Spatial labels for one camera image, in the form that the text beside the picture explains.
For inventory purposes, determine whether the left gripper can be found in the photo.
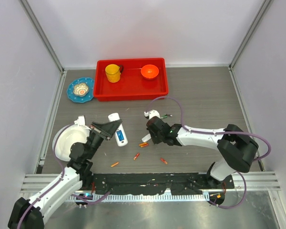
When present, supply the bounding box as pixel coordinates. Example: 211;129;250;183
86;119;122;159

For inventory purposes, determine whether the white remote control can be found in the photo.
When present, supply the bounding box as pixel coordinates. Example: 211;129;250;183
108;113;128;147

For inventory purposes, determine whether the white battery cover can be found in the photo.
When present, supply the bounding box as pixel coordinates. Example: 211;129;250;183
142;134;151;142

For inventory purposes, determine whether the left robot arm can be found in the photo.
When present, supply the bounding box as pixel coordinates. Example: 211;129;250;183
8;116;122;229

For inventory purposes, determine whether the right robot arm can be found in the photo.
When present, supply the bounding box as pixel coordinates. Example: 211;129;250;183
146;116;259;188

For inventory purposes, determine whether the white paper plate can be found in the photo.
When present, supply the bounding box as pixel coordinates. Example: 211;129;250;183
52;125;90;162

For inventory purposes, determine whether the small patterned bowl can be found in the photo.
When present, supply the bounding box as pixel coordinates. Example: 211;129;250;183
73;83;90;97

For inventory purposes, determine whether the red plastic tray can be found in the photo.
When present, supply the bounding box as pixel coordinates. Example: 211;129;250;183
93;58;169;102

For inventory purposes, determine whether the blue dotted plate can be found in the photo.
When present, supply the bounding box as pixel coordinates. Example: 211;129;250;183
67;77;94;104

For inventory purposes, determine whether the yellow mug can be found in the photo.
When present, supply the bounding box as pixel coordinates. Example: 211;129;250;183
105;64;123;83

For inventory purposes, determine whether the orange bowl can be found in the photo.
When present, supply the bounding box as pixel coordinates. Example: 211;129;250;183
141;64;159;80

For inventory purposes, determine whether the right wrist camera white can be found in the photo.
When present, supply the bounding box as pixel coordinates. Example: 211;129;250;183
143;110;160;119

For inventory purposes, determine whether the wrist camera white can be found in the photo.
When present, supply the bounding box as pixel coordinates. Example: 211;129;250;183
143;110;160;119
74;115;91;130

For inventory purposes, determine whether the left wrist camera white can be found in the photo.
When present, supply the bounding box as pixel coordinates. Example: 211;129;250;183
74;115;91;130

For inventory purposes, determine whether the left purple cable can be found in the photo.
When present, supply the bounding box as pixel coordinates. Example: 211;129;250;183
16;124;112;229

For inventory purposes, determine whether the purple cable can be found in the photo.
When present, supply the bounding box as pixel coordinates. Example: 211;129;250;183
144;96;272;209
16;124;112;229

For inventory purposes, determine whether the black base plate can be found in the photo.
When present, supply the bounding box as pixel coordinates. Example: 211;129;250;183
79;173;235;196

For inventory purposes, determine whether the white slotted cable duct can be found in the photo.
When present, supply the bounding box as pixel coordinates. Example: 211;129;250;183
64;193;210;202

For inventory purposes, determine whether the aluminium frame rail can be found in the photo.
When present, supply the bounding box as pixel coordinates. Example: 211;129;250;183
20;172;281;194

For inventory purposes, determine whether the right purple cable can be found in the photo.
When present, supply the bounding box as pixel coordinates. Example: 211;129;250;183
144;96;272;209

